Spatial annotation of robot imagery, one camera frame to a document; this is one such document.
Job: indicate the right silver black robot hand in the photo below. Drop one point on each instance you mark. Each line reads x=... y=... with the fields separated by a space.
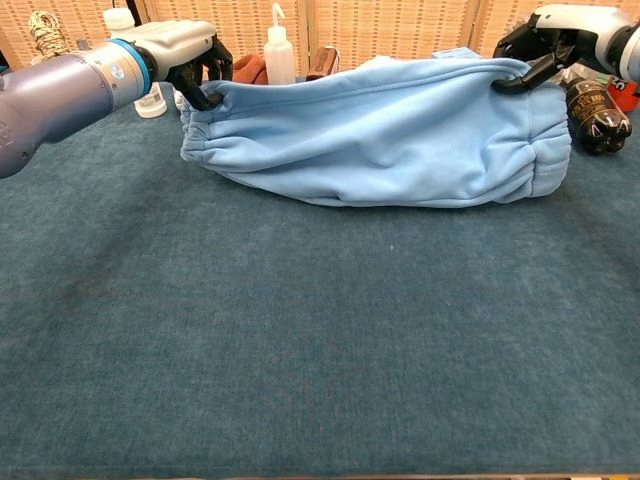
x=580 y=30

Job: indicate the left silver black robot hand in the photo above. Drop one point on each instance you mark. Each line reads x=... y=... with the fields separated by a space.
x=180 y=42

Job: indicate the light blue fleece pants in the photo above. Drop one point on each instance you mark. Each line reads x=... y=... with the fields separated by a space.
x=375 y=140

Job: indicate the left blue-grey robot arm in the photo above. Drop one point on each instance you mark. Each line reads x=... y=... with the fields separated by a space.
x=60 y=100

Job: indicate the tall white plastic bottle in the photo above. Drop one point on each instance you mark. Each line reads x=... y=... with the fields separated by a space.
x=117 y=17

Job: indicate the rust brown cloth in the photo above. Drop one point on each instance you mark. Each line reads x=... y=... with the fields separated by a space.
x=252 y=70

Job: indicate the black bottle with gold label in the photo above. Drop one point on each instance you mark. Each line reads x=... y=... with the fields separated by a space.
x=595 y=117

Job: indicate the translucent squeeze wash bottle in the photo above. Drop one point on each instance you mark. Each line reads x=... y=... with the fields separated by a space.
x=280 y=60

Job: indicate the bamboo folding screen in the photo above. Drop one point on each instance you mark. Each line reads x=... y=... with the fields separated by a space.
x=350 y=25

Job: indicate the teal table cloth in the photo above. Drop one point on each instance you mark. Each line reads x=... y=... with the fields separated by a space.
x=250 y=325

